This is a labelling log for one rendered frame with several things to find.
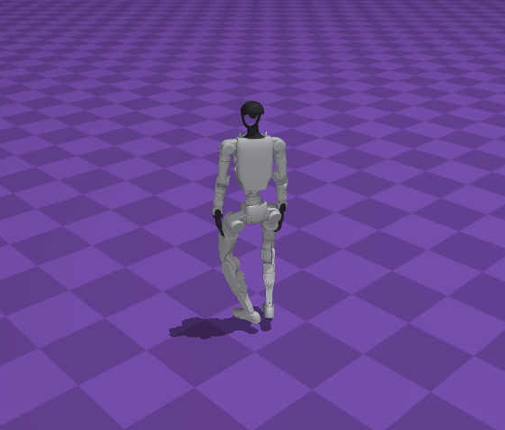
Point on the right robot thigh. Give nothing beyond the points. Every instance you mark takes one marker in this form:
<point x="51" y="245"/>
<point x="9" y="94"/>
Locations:
<point x="268" y="236"/>

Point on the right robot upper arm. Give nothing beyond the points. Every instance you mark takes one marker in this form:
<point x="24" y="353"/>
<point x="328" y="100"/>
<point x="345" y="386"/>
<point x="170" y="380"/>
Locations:
<point x="280" y="160"/>

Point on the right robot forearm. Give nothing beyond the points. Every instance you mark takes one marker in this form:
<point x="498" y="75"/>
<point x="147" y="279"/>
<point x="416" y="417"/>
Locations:
<point x="281" y="192"/>

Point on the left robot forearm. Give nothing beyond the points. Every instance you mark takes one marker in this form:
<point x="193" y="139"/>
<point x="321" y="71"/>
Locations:
<point x="219" y="197"/>

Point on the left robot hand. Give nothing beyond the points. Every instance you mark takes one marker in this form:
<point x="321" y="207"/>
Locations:
<point x="217" y="218"/>

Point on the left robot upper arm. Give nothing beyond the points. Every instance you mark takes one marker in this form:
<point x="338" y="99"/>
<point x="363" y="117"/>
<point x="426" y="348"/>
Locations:
<point x="226" y="148"/>

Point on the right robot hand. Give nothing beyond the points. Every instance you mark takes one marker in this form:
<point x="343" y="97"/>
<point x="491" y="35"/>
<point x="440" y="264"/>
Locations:
<point x="281" y="209"/>

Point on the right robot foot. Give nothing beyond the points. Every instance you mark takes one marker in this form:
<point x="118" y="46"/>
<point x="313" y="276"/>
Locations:
<point x="268" y="311"/>

